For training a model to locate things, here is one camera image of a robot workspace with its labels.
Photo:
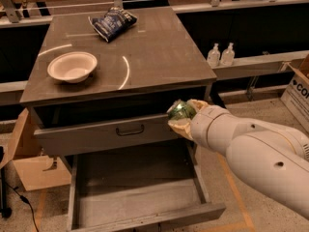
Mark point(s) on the blue chip bag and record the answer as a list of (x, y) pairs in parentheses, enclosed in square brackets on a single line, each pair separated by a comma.
[(113, 23)]

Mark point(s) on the grey drawer cabinet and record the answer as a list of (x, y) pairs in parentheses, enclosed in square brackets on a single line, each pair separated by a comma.
[(143, 71)]

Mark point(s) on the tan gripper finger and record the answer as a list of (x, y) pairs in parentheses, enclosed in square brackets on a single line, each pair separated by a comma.
[(197, 104), (181, 127)]

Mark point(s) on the grey open middle drawer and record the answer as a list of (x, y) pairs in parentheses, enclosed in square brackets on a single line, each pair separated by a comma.
[(146, 188)]

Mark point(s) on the brown cardboard box left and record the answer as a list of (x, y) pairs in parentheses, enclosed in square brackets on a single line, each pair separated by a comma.
[(35, 169)]

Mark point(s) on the grey top drawer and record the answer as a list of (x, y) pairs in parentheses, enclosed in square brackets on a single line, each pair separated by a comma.
[(73, 131)]

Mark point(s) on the crushed green soda can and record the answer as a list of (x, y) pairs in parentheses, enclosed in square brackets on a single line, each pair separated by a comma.
[(180, 110)]

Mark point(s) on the white paper bowl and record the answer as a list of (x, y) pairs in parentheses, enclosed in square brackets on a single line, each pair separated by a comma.
[(72, 67)]

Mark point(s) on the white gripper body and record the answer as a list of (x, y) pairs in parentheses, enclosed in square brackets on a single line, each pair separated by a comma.
[(203, 124)]

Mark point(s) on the left clear sanitizer bottle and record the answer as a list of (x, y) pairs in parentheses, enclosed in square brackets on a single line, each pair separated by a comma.
[(214, 56)]

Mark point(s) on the white printed cardboard box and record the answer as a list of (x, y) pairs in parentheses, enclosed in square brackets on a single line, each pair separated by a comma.
[(296, 95)]

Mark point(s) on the right clear sanitizer bottle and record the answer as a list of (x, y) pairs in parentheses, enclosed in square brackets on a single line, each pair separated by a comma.
[(228, 55)]

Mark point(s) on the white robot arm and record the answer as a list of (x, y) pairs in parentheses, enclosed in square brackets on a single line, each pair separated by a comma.
[(270, 158)]

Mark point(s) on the grey metal railing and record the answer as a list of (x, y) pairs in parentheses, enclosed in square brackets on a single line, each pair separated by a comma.
[(154, 4)]

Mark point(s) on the clear sanitizer bottle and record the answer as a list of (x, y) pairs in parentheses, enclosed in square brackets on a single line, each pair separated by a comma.
[(228, 55), (214, 56)]

